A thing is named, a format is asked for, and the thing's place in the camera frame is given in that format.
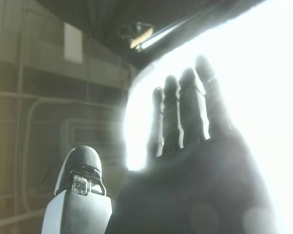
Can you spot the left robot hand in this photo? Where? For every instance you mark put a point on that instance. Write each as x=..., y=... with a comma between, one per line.
x=190, y=185

